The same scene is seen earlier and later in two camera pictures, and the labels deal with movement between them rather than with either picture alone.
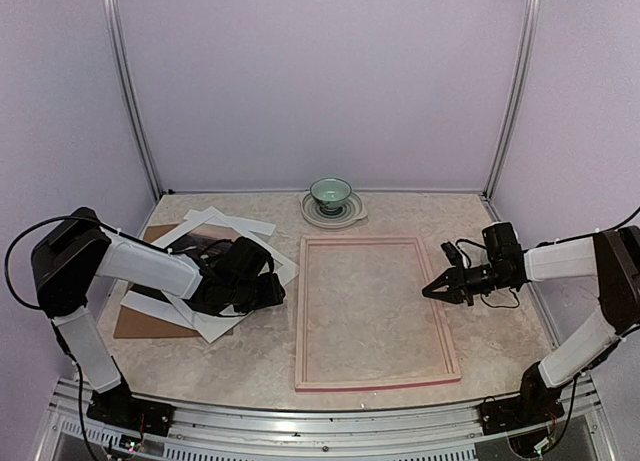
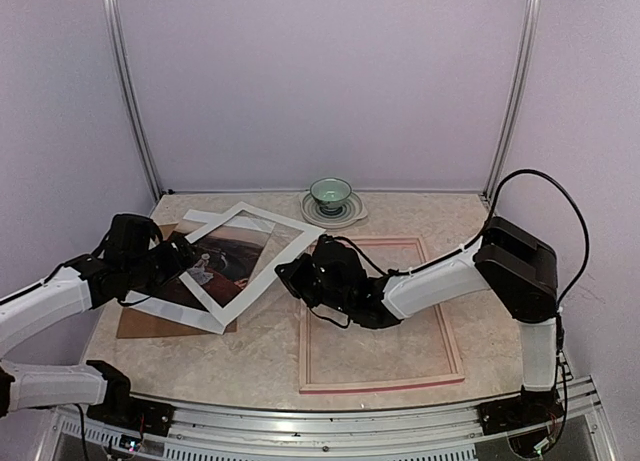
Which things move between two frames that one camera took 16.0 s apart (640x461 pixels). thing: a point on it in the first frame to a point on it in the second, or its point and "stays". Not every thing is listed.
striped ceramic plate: [326, 217] stays
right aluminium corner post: [528, 48] stays
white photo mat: [207, 227] to [308, 236]
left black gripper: [274, 292] to [175, 265]
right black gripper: [456, 279] to [291, 275]
